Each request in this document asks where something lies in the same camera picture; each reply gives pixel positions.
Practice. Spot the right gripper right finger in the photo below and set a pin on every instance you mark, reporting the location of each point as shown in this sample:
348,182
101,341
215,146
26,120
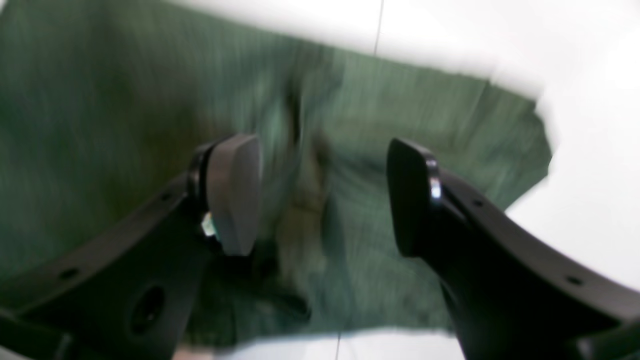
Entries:
510,296

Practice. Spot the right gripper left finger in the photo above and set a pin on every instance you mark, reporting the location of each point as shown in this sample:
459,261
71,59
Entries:
128,294

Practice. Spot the dark green t-shirt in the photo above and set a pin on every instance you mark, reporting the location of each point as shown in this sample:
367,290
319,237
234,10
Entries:
104,101

